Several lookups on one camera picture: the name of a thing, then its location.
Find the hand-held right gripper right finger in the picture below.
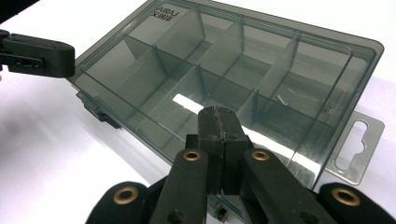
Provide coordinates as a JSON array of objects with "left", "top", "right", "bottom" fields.
[{"left": 219, "top": 106, "right": 339, "bottom": 224}]

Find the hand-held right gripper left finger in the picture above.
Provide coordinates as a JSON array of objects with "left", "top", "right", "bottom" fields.
[{"left": 148, "top": 106, "right": 223, "bottom": 224}]

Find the grey transparent compartment box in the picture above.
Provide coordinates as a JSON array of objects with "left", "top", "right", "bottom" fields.
[{"left": 66, "top": 0, "right": 386, "bottom": 224}]

